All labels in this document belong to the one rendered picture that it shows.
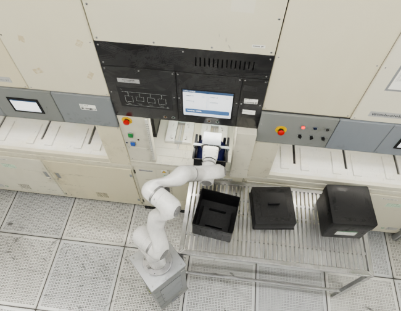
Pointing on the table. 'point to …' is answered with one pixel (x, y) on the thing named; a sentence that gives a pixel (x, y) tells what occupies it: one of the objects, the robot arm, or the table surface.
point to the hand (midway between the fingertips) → (211, 140)
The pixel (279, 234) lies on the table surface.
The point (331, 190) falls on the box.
